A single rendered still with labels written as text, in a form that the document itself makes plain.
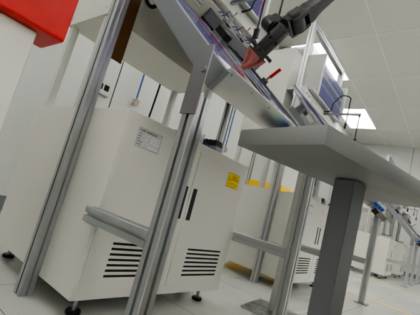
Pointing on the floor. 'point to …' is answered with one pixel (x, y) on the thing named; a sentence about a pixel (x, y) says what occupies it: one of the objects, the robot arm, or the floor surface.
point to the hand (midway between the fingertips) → (244, 67)
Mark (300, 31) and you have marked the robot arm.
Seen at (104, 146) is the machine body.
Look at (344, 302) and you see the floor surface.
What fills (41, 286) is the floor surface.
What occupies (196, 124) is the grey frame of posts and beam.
